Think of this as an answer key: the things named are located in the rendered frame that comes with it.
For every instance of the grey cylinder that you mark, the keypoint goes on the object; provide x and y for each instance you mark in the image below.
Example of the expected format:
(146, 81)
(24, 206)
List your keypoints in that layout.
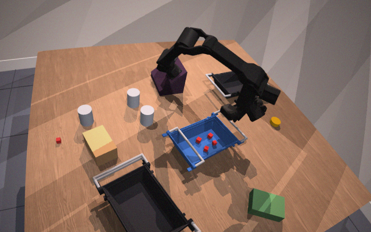
(133, 98)
(85, 115)
(147, 114)

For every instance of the green rectangular block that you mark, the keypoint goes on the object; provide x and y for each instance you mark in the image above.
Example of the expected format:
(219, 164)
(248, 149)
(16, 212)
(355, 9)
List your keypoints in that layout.
(266, 205)

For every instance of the tan rectangular box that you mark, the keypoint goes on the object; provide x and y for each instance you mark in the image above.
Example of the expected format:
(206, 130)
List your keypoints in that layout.
(100, 145)

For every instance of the yellow disc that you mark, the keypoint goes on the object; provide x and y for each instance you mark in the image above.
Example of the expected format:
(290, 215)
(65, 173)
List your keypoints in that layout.
(275, 121)

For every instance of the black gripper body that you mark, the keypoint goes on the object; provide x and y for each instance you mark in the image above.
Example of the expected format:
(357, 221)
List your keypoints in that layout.
(231, 112)

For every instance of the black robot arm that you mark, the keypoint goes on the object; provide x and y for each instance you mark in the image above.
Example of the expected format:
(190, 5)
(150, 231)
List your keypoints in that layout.
(253, 77)

